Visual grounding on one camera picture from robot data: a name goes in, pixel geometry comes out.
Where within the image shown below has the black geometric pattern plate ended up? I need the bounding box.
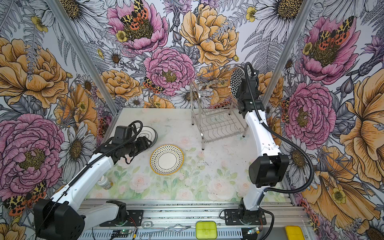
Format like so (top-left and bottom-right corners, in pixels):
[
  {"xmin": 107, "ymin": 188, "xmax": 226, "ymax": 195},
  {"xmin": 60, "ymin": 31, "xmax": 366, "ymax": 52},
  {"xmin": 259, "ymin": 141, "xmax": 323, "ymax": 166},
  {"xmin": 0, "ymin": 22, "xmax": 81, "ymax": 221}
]
[{"xmin": 229, "ymin": 68, "xmax": 245, "ymax": 100}]

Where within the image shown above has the metal wire dish rack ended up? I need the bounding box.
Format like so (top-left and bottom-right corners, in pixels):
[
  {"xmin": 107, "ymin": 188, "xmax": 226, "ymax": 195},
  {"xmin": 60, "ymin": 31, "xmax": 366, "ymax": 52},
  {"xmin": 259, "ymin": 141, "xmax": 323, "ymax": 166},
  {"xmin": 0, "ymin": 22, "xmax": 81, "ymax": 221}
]
[{"xmin": 190, "ymin": 80, "xmax": 248, "ymax": 150}]

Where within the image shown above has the yellow patterned plate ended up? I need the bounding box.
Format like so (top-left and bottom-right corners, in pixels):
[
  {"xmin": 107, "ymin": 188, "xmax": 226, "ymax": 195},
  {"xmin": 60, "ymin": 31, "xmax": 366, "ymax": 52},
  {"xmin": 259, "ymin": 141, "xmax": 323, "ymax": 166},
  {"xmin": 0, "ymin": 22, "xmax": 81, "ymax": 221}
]
[{"xmin": 150, "ymin": 145, "xmax": 184, "ymax": 176}]

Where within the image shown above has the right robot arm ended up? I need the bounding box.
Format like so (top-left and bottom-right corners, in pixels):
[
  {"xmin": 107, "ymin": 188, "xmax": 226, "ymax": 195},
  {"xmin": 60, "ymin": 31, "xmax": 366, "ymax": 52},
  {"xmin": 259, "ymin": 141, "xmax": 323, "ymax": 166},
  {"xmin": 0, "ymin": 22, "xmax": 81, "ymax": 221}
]
[{"xmin": 236, "ymin": 70, "xmax": 289, "ymax": 225}]

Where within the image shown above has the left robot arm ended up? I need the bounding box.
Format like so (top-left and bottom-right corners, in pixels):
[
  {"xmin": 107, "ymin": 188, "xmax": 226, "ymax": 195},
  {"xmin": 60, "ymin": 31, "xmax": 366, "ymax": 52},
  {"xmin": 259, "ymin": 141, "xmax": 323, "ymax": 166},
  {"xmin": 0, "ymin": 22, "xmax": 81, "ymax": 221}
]
[{"xmin": 33, "ymin": 121, "xmax": 158, "ymax": 240}]

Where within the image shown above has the small white bottle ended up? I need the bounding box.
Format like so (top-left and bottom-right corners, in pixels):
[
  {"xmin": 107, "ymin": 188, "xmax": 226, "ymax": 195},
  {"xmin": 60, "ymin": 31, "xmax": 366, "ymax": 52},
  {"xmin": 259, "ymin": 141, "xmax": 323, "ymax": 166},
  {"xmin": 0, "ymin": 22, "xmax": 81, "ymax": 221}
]
[{"xmin": 97, "ymin": 176, "xmax": 113, "ymax": 190}]

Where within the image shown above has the small circuit board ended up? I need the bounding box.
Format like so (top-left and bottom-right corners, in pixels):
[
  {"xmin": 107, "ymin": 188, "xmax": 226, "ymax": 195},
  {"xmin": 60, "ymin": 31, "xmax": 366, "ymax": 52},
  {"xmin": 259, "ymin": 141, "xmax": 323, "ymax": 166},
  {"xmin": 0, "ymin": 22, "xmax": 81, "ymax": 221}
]
[{"xmin": 111, "ymin": 229, "xmax": 135, "ymax": 240}]

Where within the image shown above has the green square button box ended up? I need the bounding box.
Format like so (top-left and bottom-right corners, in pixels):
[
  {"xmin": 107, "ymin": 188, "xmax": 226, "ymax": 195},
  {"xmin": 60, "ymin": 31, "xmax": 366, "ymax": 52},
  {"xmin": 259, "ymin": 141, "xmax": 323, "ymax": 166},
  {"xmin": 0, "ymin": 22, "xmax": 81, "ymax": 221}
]
[{"xmin": 196, "ymin": 221, "xmax": 218, "ymax": 240}]

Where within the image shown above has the yellow box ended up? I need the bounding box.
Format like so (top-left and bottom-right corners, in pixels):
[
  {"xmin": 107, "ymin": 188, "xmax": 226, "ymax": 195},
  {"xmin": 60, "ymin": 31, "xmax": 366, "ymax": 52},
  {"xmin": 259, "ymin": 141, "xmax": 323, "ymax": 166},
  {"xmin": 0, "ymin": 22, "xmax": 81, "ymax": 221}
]
[{"xmin": 285, "ymin": 226, "xmax": 306, "ymax": 240}]

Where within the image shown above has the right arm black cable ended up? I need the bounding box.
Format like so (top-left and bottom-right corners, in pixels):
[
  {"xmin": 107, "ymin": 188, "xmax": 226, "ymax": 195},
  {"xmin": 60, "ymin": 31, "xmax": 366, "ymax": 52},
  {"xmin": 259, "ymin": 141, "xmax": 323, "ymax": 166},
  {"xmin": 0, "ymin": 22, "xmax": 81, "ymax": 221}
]
[{"xmin": 243, "ymin": 61, "xmax": 315, "ymax": 240}]

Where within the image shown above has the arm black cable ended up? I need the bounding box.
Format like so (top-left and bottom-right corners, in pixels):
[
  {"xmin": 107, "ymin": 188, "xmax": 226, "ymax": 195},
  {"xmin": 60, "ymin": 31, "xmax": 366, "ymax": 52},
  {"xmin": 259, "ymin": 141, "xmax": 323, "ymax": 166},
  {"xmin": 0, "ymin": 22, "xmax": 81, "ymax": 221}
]
[
  {"xmin": 34, "ymin": 119, "xmax": 144, "ymax": 238},
  {"xmin": 243, "ymin": 61, "xmax": 315, "ymax": 240}
]

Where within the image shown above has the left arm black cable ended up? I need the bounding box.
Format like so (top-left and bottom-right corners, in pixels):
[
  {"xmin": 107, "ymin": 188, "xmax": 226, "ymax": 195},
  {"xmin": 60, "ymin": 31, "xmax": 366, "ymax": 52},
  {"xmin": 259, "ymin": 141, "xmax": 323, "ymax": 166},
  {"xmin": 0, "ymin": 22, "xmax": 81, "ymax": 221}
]
[{"xmin": 34, "ymin": 119, "xmax": 144, "ymax": 238}]

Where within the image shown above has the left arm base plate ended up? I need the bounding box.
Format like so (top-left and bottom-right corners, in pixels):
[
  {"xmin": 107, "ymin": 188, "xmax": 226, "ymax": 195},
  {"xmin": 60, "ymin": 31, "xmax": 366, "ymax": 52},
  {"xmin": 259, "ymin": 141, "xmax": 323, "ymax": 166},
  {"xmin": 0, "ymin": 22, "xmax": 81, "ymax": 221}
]
[{"xmin": 114, "ymin": 210, "xmax": 144, "ymax": 227}]

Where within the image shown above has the aluminium front rail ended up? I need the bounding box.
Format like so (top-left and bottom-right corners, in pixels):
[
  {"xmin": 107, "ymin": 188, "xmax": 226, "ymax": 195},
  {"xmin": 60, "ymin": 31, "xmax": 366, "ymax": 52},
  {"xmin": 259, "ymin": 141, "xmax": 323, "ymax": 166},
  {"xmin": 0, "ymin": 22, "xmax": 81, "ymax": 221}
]
[{"xmin": 78, "ymin": 200, "xmax": 317, "ymax": 240}]

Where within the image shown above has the metal wire hook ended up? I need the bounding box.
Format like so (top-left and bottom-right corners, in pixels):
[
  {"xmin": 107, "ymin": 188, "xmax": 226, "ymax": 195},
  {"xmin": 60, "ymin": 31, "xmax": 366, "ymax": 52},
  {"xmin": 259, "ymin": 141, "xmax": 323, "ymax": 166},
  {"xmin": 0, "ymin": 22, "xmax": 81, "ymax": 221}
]
[{"xmin": 140, "ymin": 224, "xmax": 192, "ymax": 240}]

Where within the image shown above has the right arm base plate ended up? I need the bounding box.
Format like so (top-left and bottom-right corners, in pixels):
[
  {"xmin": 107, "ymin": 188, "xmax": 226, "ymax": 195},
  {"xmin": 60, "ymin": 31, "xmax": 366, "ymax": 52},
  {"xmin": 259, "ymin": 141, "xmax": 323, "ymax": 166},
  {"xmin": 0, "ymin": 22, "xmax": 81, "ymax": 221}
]
[{"xmin": 224, "ymin": 209, "xmax": 267, "ymax": 226}]

